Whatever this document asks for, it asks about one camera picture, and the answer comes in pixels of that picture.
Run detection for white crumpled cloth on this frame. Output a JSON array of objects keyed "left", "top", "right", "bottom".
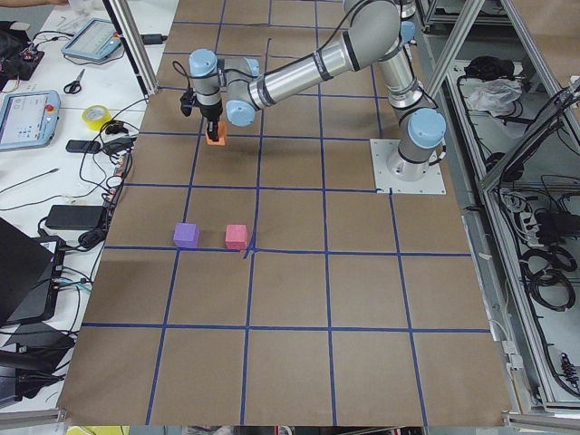
[{"left": 466, "top": 79, "right": 522, "bottom": 116}]

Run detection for black handled scissors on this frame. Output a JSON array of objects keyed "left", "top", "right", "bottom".
[{"left": 63, "top": 69, "right": 85, "bottom": 95}]

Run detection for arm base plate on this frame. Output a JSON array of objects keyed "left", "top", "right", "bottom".
[{"left": 370, "top": 139, "right": 446, "bottom": 195}]

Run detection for pink foam cube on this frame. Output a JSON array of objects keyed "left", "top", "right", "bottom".
[{"left": 225, "top": 224, "right": 248, "bottom": 250}]

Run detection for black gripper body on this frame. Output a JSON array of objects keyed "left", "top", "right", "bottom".
[{"left": 198, "top": 101, "right": 222, "bottom": 122}]

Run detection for black power adapter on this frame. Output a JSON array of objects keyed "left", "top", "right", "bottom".
[{"left": 45, "top": 205, "right": 104, "bottom": 230}]

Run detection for upper teach pendant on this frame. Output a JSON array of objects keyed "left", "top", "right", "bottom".
[{"left": 61, "top": 18, "right": 121, "bottom": 63}]

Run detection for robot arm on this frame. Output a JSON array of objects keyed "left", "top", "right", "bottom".
[{"left": 173, "top": 1, "right": 447, "bottom": 182}]

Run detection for lower teach pendant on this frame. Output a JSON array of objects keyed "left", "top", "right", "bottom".
[{"left": 1, "top": 90, "right": 61, "bottom": 151}]

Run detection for black laptop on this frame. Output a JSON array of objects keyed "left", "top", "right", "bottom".
[{"left": 1, "top": 219, "right": 64, "bottom": 326}]

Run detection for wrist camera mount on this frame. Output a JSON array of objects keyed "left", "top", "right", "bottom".
[{"left": 179, "top": 89, "right": 197, "bottom": 117}]

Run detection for teach pendant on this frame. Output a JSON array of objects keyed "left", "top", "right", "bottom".
[
  {"left": 61, "top": 18, "right": 121, "bottom": 63},
  {"left": 1, "top": 90, "right": 61, "bottom": 151}
]

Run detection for purple foam cube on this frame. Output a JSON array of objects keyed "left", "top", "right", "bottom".
[{"left": 173, "top": 222, "right": 200, "bottom": 249}]

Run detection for aluminium frame post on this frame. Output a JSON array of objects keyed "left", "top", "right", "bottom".
[{"left": 103, "top": 0, "right": 159, "bottom": 97}]

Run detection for yellow tape roll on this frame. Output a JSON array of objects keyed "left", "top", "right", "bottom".
[{"left": 82, "top": 104, "right": 112, "bottom": 131}]

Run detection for orange foam cube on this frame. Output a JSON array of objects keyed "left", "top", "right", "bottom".
[{"left": 206, "top": 121, "right": 227, "bottom": 146}]

